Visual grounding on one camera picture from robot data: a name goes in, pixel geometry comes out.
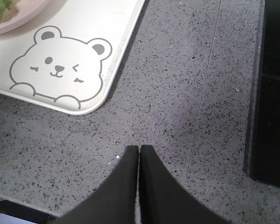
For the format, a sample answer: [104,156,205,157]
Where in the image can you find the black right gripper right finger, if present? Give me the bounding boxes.
[139,145,227,224]

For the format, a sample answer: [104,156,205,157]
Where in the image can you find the cream bear serving tray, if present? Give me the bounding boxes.
[0,0,144,115]

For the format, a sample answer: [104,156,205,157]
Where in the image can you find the pink round plate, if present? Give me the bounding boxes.
[0,0,50,34]

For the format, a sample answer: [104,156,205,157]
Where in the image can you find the black glass cooktop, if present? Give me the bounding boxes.
[244,0,280,188]

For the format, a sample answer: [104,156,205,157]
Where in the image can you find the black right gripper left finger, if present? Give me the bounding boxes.
[55,146,139,224]

